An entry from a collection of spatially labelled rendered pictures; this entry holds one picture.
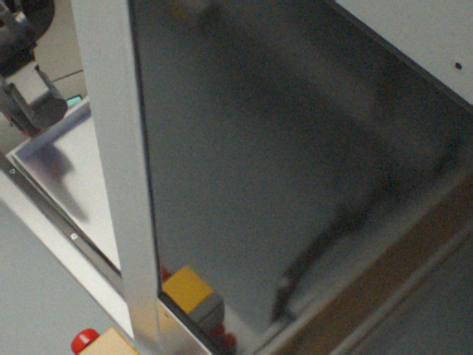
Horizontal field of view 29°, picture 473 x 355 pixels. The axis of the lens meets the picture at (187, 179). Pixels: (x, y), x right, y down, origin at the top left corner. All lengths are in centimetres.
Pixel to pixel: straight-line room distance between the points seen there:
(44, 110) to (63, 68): 108
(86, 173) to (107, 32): 83
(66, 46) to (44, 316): 69
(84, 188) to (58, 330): 90
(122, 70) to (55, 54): 172
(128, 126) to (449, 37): 38
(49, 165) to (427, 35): 113
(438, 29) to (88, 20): 33
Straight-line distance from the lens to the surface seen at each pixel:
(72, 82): 230
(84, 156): 146
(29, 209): 142
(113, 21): 61
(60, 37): 239
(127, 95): 66
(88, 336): 118
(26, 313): 231
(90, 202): 141
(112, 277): 133
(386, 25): 39
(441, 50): 38
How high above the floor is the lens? 211
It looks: 60 degrees down
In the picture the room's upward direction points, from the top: 2 degrees counter-clockwise
